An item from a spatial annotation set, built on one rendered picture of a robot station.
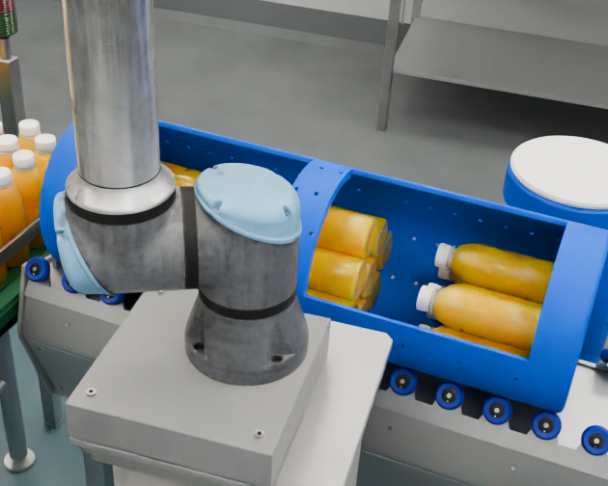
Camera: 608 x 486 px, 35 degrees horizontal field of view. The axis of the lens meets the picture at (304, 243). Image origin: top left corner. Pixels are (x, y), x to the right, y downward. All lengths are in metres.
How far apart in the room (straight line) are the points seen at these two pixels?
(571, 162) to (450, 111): 2.50
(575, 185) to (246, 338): 1.02
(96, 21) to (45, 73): 3.83
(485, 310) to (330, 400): 0.33
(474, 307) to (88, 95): 0.72
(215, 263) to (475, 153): 3.21
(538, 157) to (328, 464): 1.06
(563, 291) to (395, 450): 0.40
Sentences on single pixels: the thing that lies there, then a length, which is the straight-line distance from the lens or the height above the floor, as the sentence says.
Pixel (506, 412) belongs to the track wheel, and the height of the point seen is 0.97.
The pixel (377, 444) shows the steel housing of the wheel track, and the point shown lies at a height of 0.85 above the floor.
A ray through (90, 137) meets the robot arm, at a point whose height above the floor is 1.53.
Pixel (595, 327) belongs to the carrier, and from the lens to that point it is 2.14.
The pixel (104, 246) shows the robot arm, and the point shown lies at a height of 1.41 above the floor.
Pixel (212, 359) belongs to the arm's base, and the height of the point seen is 1.24.
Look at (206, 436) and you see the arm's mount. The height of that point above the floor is 1.22.
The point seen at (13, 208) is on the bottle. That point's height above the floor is 1.03.
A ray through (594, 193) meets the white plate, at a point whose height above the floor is 1.04.
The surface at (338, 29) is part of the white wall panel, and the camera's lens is 5.10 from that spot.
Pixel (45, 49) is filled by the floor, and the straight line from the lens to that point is 5.01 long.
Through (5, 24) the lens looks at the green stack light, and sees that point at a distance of 2.17.
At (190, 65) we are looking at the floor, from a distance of 4.81.
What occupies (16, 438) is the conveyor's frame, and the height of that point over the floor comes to 0.11.
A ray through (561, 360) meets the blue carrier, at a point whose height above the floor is 1.12.
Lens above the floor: 2.01
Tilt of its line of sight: 35 degrees down
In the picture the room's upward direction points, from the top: 4 degrees clockwise
